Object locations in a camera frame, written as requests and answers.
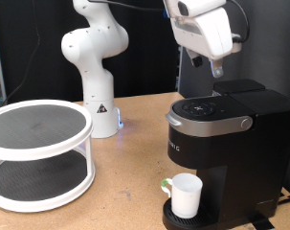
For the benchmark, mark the black Keurig coffee machine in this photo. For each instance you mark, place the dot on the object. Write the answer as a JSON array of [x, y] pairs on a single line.
[[240, 159]]

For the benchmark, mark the aluminium frame post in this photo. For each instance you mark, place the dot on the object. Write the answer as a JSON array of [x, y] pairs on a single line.
[[180, 73]]

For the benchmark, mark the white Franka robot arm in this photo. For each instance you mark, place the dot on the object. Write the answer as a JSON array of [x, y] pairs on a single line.
[[96, 80]]

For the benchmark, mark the clear water reservoir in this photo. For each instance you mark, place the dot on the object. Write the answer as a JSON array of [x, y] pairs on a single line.
[[215, 93]]

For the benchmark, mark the white two-tier turntable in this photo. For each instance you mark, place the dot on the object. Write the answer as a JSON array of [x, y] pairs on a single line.
[[39, 150]]

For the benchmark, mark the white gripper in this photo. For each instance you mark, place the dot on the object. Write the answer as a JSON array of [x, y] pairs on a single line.
[[205, 35]]

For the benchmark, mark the white mug with green tape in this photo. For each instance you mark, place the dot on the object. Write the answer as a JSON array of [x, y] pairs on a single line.
[[186, 198]]

